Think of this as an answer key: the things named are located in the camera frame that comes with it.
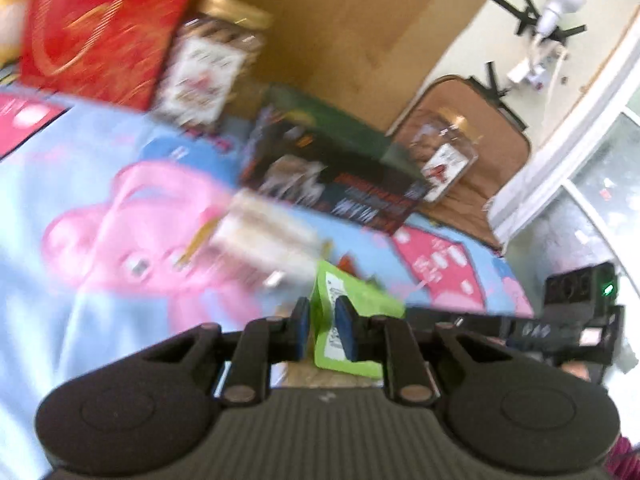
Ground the green snack packet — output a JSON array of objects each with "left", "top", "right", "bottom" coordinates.
[{"left": 311, "top": 259, "right": 407, "bottom": 378}]

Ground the clear jar gold lid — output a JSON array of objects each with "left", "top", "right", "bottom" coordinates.
[
  {"left": 407, "top": 107, "right": 480, "bottom": 203},
  {"left": 152, "top": 0, "right": 275, "bottom": 131}
]

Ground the red gift box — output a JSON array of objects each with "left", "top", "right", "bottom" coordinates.
[{"left": 17, "top": 0, "right": 211, "bottom": 111}]

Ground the clear nut packet yellow edge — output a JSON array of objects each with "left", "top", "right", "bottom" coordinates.
[{"left": 175, "top": 190, "right": 333, "bottom": 291}]

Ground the wooden board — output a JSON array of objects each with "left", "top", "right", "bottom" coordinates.
[{"left": 200, "top": 0, "right": 511, "bottom": 131}]

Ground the printed blanket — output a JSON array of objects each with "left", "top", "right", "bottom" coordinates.
[{"left": 0, "top": 85, "right": 536, "bottom": 480}]

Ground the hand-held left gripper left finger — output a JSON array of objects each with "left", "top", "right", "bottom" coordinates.
[{"left": 145, "top": 297, "right": 313, "bottom": 407}]

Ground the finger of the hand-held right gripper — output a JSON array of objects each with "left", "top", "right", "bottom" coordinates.
[{"left": 407, "top": 306, "right": 508, "bottom": 345}]

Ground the black snack box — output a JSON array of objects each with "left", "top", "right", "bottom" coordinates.
[{"left": 239, "top": 85, "right": 433, "bottom": 236}]

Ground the white window frame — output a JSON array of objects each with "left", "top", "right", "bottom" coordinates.
[{"left": 487, "top": 7, "right": 640, "bottom": 281}]

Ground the person's right forearm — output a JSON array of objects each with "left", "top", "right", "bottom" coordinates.
[{"left": 602, "top": 435, "right": 640, "bottom": 480}]

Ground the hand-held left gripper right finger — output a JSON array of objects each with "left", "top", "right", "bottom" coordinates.
[{"left": 334, "top": 297, "right": 506, "bottom": 408}]

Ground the white power strip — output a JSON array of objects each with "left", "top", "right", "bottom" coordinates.
[{"left": 507, "top": 35, "right": 571, "bottom": 92}]

